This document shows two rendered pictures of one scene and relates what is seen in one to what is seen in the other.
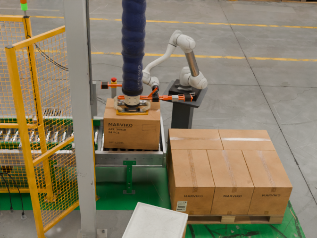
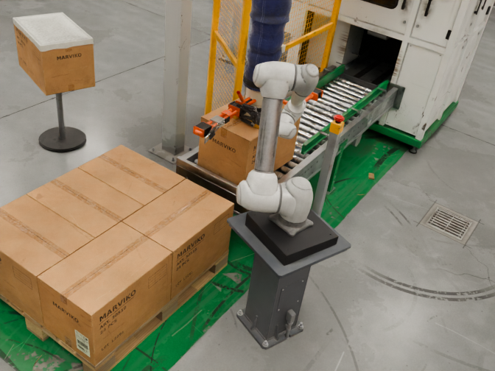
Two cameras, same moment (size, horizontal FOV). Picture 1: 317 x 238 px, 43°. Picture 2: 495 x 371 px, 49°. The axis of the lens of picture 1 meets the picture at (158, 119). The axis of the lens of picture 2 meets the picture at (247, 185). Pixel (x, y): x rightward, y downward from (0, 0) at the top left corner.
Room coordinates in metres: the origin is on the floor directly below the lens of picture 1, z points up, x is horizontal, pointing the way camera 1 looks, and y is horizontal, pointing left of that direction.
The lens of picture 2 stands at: (5.56, -2.36, 2.68)
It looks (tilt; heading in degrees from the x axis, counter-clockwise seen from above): 36 degrees down; 125
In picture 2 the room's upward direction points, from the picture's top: 8 degrees clockwise
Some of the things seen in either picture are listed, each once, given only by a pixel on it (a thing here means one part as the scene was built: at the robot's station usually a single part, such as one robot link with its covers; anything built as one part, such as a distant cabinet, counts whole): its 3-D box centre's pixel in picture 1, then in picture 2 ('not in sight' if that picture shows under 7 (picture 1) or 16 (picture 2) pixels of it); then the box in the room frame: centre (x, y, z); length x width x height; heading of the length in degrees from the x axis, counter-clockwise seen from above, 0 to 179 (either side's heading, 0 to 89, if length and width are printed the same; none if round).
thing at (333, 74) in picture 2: (21, 147); (299, 92); (3.33, 1.44, 0.60); 1.60 x 0.10 x 0.09; 95
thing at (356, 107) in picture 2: (32, 119); (353, 114); (3.86, 1.48, 0.60); 1.60 x 0.10 x 0.09; 95
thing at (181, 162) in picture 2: (162, 135); (218, 180); (3.73, -0.06, 0.58); 0.70 x 0.03 x 0.06; 5
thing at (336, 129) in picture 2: (114, 116); (323, 184); (4.18, 0.56, 0.50); 0.07 x 0.07 x 1.00; 5
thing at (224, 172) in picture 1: (222, 169); (110, 238); (3.49, -0.77, 0.34); 1.20 x 1.00 x 0.40; 95
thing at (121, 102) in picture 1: (131, 102); not in sight; (3.70, 0.30, 1.02); 0.34 x 0.25 x 0.06; 97
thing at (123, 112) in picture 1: (132, 110); not in sight; (3.61, 0.29, 0.98); 0.34 x 0.10 x 0.05; 97
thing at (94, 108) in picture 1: (84, 98); not in sight; (2.75, 0.60, 1.62); 0.20 x 0.05 x 0.30; 95
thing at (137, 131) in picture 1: (132, 123); (250, 138); (3.69, 0.29, 0.75); 0.60 x 0.40 x 0.40; 92
